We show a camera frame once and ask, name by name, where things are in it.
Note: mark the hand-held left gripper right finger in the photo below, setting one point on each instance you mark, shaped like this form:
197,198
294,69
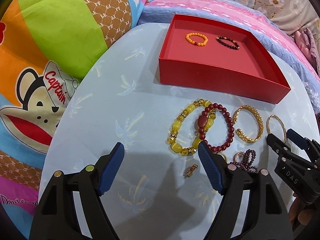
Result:
210,170

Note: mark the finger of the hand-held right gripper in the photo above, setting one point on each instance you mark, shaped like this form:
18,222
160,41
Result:
298,138
277,146

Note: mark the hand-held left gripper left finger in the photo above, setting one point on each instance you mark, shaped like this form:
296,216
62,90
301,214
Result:
112,170

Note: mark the small gold hoop earring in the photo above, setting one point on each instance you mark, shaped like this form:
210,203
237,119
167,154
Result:
191,171

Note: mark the thin gold bangle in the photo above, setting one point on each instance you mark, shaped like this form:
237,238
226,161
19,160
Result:
268,123

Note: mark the wide gold cuff bangle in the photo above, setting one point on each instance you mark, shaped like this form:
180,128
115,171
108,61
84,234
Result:
258,127

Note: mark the red cardboard box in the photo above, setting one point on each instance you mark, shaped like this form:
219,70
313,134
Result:
212,72

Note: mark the person's right hand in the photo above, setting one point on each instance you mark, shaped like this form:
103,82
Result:
297,212

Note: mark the pink crumpled cloth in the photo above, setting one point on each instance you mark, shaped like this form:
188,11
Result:
308,45

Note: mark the pink blue striped pillow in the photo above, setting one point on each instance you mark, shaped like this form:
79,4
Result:
225,10

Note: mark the colourful monkey cartoon pillow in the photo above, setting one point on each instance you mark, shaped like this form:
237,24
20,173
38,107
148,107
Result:
50,30

